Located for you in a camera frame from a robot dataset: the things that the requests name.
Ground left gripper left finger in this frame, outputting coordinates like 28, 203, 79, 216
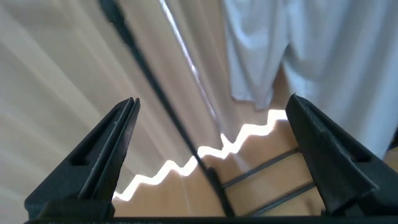
24, 97, 141, 218

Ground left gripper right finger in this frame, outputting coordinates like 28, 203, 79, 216
285, 94, 398, 217

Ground pale grey shorts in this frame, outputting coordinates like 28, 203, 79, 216
221, 0, 398, 160

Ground black clothes rack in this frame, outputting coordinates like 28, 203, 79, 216
98, 0, 317, 218

